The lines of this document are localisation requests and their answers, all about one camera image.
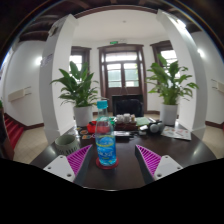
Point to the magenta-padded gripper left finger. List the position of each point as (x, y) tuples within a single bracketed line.
[(79, 159)]

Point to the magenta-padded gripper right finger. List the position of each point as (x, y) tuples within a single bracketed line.
[(149, 160)]

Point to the clear bottle with blue cap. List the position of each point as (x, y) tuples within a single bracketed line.
[(106, 146)]

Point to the pale green ceramic cup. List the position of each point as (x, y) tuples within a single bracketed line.
[(66, 145)]

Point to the flat round red coaster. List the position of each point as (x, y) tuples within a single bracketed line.
[(106, 167)]

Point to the grey headphones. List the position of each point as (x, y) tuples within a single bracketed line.
[(156, 128)]

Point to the red box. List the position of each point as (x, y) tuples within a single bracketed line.
[(91, 127)]

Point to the flat black device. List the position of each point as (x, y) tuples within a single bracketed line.
[(122, 134)]

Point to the printed magazine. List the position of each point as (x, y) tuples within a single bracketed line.
[(176, 133)]

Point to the green cloth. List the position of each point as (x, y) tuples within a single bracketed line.
[(143, 121)]

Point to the tea set on wooden tray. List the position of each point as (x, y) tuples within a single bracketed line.
[(126, 122)]

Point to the black office chair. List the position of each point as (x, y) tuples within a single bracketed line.
[(128, 106)]

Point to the red carpeted staircase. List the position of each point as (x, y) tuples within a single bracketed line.
[(13, 131)]

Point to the potted plant in white pot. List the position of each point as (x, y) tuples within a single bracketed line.
[(170, 83), (78, 86)]

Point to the dark wooden double door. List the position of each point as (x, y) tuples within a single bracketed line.
[(122, 75)]

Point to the dark framed window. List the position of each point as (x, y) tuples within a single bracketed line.
[(166, 55), (77, 60)]

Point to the white paper notice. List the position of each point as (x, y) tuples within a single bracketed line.
[(46, 60)]

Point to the green exit sign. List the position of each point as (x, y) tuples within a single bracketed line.
[(114, 42)]

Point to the white wall radiator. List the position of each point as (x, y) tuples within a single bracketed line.
[(19, 94), (219, 86)]

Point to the glowing wall lamp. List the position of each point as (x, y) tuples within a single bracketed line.
[(200, 52), (38, 60)]

